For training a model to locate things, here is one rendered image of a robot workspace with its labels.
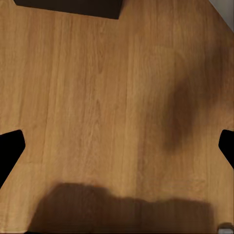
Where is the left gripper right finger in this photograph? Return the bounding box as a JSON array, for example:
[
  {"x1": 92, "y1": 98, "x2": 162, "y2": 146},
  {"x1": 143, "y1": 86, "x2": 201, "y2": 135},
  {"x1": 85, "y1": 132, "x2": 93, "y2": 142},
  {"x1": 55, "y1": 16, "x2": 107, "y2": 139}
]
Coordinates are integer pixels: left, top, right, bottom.
[{"x1": 218, "y1": 130, "x2": 234, "y2": 169}]

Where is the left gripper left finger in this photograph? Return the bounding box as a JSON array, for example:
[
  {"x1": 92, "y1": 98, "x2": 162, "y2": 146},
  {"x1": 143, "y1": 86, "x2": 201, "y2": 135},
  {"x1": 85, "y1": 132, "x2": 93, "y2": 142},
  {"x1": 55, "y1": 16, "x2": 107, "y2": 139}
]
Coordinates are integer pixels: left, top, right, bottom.
[{"x1": 0, "y1": 130, "x2": 25, "y2": 188}]

